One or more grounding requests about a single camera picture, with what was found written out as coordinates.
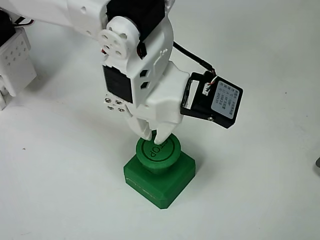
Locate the green stop push button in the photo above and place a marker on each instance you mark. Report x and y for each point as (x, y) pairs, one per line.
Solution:
(157, 155)

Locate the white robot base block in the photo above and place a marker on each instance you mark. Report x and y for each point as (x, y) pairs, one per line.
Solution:
(15, 65)

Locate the green square button base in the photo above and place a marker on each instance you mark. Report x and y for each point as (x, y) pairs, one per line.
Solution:
(162, 187)

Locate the grey object at edge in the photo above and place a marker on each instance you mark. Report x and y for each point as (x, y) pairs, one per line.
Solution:
(318, 165)

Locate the black base servo motor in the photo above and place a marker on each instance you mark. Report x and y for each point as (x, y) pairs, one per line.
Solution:
(5, 27)

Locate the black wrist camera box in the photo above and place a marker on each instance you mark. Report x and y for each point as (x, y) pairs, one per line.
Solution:
(215, 100)

